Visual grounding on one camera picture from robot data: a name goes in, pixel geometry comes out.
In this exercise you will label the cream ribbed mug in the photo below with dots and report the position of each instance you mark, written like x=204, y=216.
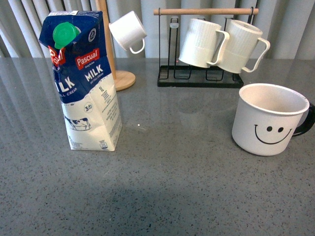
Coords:
x=243, y=40
x=204, y=44

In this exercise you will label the white smiley face mug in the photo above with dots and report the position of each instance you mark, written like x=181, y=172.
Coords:
x=268, y=116

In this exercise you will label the right cream ribbed mug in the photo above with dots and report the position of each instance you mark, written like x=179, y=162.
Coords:
x=243, y=40

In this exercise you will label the blue white milk carton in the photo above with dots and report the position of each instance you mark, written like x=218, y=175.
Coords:
x=83, y=78

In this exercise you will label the left cream ribbed mug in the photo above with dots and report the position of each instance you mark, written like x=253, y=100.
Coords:
x=204, y=44

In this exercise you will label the black wire mug rack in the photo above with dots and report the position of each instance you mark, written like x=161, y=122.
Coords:
x=174, y=75

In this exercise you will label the wooden mug tree stand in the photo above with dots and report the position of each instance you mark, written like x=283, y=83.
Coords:
x=122, y=79

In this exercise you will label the small white hanging mug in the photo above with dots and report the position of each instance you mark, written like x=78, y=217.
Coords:
x=127, y=31

